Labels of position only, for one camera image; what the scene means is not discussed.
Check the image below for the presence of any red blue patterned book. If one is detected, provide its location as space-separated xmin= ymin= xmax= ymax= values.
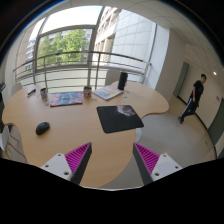
xmin=50 ymin=92 xmax=83 ymax=107

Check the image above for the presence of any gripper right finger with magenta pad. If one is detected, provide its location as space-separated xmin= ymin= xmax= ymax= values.
xmin=133 ymin=143 xmax=182 ymax=185

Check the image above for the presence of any patterned mug left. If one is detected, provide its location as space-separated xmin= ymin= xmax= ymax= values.
xmin=40 ymin=88 xmax=48 ymax=100

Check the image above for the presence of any black mouse pad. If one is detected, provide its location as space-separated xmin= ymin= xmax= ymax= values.
xmin=97 ymin=105 xmax=144 ymax=133

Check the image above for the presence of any grey green door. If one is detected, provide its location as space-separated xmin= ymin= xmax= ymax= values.
xmin=173 ymin=62 xmax=189 ymax=97

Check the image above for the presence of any black computer mouse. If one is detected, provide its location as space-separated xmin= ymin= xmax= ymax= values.
xmin=36 ymin=122 xmax=50 ymax=135

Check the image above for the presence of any black cylindrical speaker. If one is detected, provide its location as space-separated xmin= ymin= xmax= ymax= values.
xmin=118 ymin=72 xmax=128 ymax=90

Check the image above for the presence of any white chair at left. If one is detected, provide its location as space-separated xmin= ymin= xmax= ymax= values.
xmin=0 ymin=125 xmax=10 ymax=151

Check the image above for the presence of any metal balcony railing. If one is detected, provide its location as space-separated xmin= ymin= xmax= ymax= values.
xmin=13 ymin=51 xmax=150 ymax=92

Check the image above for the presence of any small blue object on table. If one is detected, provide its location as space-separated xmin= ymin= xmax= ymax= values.
xmin=27 ymin=88 xmax=36 ymax=96

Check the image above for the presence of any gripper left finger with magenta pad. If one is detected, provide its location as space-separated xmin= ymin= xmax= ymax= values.
xmin=42 ymin=143 xmax=92 ymax=185

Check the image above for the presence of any person in black clothes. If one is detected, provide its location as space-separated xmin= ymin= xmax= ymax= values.
xmin=178 ymin=74 xmax=207 ymax=123

